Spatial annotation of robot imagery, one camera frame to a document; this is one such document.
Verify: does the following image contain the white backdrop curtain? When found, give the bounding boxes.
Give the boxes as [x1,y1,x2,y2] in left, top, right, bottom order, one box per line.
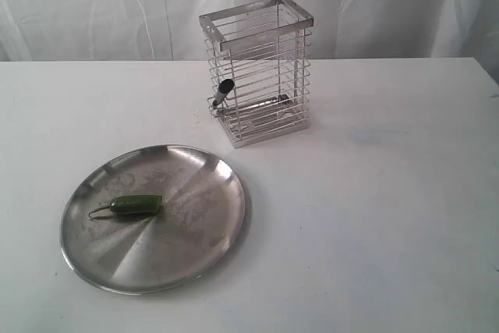
[1,0,498,69]

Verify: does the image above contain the wire metal utensil holder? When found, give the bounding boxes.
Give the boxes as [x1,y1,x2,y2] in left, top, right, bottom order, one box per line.
[199,0,314,147]

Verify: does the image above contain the round stainless steel plate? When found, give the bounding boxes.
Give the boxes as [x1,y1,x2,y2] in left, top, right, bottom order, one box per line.
[59,145,248,295]

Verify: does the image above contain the black knife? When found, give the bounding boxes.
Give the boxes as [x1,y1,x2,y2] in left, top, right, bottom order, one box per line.
[211,78,235,108]

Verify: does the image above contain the green cucumber piece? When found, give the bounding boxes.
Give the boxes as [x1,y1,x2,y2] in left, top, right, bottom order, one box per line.
[88,194,163,218]

